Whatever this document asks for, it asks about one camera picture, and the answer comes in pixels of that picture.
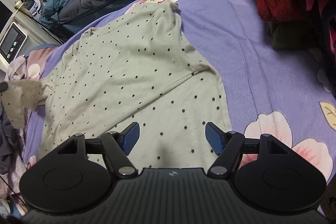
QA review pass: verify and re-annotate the dark grey garment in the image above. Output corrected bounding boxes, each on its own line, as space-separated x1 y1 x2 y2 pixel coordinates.
0 106 25 174

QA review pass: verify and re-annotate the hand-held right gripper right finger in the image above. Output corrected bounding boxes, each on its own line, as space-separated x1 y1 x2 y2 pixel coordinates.
205 122 289 178

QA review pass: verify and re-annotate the green polka dot shirt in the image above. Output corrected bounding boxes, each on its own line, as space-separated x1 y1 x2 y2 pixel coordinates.
1 1 232 169

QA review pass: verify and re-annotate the white appliance with display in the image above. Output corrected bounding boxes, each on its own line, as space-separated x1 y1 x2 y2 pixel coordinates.
0 7 63 72

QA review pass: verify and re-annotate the light purple cloth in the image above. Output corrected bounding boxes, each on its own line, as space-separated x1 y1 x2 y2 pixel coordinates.
7 55 29 81

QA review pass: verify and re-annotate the purple floral bedsheet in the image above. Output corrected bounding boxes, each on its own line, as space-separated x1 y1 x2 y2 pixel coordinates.
22 0 336 188

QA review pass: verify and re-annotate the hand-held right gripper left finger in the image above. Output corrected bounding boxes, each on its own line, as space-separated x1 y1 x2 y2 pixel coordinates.
56 122 140 178

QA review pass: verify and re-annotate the pink plaid garment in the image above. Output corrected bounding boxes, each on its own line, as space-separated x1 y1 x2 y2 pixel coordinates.
327 0 336 56

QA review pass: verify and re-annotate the white desk device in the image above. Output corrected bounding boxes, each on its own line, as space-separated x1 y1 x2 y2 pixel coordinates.
14 0 44 17

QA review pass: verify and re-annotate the black coiled cable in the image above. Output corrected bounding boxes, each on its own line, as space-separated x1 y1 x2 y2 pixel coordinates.
31 1 57 30

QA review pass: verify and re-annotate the dark green garment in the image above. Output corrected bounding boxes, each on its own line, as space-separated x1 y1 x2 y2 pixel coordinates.
265 18 323 50

